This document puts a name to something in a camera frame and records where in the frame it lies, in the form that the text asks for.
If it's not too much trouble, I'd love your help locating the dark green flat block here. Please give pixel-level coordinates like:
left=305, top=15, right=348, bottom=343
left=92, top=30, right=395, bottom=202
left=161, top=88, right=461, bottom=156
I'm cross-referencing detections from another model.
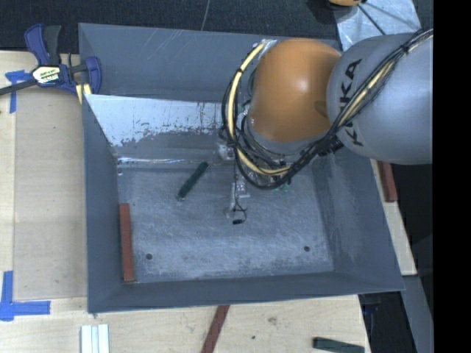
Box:
left=176, top=160, right=210, bottom=202

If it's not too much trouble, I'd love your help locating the grey metal bin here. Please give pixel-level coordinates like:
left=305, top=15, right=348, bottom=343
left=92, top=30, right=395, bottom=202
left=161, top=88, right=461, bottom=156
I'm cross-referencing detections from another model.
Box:
left=77, top=22, right=406, bottom=314

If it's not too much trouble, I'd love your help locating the red-brown flat block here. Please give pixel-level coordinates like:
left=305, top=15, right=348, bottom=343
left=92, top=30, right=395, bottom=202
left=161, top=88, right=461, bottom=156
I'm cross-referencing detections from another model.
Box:
left=118, top=202, right=136, bottom=284
left=378, top=161, right=399, bottom=203
left=199, top=304, right=231, bottom=353

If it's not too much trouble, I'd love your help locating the pale wood board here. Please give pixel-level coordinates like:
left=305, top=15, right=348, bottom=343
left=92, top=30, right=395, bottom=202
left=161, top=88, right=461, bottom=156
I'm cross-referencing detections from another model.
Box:
left=13, top=85, right=90, bottom=302

